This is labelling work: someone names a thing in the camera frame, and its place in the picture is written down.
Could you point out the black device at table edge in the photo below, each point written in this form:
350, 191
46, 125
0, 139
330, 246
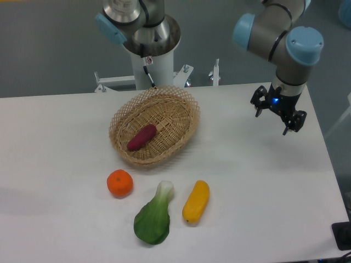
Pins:
341, 232

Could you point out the purple sweet potato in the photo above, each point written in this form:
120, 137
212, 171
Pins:
142, 137

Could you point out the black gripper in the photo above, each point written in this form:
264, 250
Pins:
282, 105

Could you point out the blue object top right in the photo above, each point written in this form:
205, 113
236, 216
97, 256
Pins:
344, 13

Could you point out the orange mandarin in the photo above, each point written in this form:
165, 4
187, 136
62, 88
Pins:
119, 183

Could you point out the yellow corn cob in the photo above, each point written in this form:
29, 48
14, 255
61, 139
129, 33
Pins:
196, 203

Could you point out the woven wicker basket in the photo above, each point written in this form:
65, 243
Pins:
174, 112

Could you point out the white metal base frame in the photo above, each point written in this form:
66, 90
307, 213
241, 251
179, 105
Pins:
192, 75

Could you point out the white frame at right edge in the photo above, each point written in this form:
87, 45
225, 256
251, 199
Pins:
341, 118

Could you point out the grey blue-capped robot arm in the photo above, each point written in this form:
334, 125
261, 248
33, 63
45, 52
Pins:
151, 36

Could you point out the green bok choy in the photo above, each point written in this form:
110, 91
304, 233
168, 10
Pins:
151, 224

